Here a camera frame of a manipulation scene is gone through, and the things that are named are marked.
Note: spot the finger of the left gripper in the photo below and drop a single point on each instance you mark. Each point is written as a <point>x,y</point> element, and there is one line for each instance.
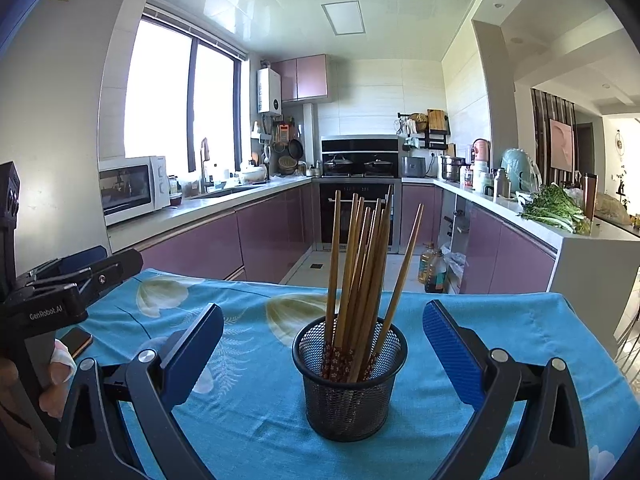
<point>101,277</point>
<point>70,264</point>

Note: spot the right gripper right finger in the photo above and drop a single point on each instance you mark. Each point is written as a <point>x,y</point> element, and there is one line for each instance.
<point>551,441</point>

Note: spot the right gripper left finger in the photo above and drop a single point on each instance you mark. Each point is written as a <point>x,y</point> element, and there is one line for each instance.
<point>94,442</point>

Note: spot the left hand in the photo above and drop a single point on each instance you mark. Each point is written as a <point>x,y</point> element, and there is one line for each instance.
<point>35,377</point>

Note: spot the smartphone on table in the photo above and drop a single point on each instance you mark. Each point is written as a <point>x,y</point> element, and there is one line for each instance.
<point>77,341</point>

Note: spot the white microwave oven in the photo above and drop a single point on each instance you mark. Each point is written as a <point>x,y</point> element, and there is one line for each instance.
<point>132,187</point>

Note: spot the blue floral tablecloth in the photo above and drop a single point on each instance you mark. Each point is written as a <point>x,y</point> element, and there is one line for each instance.
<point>246,414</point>

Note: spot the leaning wooden chopstick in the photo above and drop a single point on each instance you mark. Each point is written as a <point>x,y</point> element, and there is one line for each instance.
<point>400,284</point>

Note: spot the black mesh utensil cup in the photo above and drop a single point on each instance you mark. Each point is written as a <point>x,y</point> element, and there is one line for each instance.
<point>344,403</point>

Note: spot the cooking oil bottle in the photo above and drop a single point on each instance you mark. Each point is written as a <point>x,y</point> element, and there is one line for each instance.
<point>428,253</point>

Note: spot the green leafy vegetables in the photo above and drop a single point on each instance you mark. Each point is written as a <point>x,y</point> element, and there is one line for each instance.
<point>552,206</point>

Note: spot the white water heater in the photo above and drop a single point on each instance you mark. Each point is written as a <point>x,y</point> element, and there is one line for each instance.
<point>268,92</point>

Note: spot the mint green appliance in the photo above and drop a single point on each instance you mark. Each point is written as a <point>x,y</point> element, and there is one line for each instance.
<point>521,170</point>

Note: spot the pink upper cabinet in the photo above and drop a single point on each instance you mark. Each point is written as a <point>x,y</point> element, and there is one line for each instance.
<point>304,79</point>

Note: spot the built-in black oven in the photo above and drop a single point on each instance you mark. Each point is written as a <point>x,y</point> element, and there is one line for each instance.
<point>360,164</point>

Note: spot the steel stock pot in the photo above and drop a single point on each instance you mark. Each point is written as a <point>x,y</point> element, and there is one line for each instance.
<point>451,167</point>

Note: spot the pink kettle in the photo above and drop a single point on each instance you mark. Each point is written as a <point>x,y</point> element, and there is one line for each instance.
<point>481,150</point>

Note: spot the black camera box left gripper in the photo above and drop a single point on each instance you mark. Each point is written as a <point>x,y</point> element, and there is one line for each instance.
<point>9,195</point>

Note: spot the black wall rack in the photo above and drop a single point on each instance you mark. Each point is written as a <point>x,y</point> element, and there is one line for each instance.
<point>424,131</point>

